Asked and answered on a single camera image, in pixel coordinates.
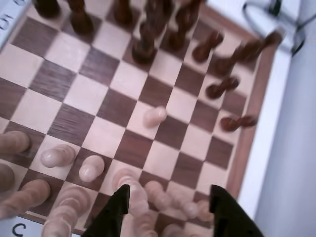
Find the white paper letter strip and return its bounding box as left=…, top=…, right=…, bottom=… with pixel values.
left=0, top=214, right=76, bottom=237

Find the dark wooden king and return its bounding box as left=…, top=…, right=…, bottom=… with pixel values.
left=181, top=0, right=207, bottom=18

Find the black background cable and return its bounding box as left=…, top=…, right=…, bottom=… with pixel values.
left=242, top=0, right=316, bottom=55

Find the dark wooden bishop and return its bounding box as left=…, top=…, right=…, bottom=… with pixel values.
left=34, top=0, right=61, bottom=18

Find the wooden chessboard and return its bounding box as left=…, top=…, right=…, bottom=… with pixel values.
left=0, top=0, right=276, bottom=237

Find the light wooden queen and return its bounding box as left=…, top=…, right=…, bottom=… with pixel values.
left=43, top=185, right=92, bottom=237

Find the dark wooden knight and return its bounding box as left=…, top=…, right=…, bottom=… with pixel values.
left=132, top=21, right=158, bottom=65

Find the dark wooden rook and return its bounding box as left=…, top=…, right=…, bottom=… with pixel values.
left=246, top=29, right=286, bottom=60

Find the light wooden pawn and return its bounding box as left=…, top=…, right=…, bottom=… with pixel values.
left=79, top=155, right=106, bottom=183
left=143, top=106, right=168, bottom=128
left=40, top=144, right=77, bottom=168
left=172, top=189, right=198, bottom=220
left=144, top=181, right=173, bottom=211
left=0, top=130, right=32, bottom=158

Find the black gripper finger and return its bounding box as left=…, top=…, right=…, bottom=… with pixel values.
left=209, top=184, right=265, bottom=237
left=81, top=184, right=131, bottom=237

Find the dark wooden pawn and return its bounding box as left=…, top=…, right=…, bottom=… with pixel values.
left=144, top=0, right=173, bottom=38
left=206, top=76, right=240, bottom=100
left=192, top=31, right=225, bottom=63
left=167, top=9, right=198, bottom=50
left=66, top=0, right=95, bottom=35
left=214, top=41, right=262, bottom=76
left=219, top=115, right=258, bottom=132
left=113, top=0, right=136, bottom=26

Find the light wooden king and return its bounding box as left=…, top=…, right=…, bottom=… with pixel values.
left=112, top=167, right=149, bottom=210

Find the white paper number strip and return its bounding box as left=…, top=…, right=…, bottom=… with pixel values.
left=0, top=0, right=33, bottom=48

